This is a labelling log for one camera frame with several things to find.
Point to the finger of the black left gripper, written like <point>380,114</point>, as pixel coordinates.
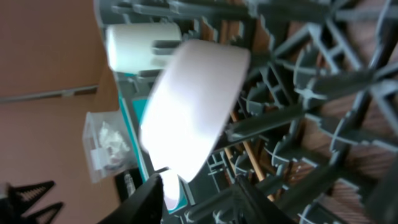
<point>45,215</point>
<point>31,193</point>

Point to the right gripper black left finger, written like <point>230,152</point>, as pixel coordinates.
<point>144,206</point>

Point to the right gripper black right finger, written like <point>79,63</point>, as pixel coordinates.
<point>251,206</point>

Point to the white plate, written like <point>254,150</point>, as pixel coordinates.
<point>171,188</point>

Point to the wooden chopstick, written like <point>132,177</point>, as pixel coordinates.
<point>248,147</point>
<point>229,155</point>

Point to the white napkin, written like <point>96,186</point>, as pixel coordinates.
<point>114,144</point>

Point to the pink bowl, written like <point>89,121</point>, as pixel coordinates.
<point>190,103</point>

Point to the cream cup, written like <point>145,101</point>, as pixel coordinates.
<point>129,46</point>

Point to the black plastic tray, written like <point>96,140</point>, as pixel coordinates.
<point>127,182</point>

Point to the clear plastic bin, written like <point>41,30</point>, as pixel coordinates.
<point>96,157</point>

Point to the teal serving tray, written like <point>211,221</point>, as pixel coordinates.
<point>132,111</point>

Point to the grey dish rack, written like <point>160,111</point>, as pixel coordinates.
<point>315,67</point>

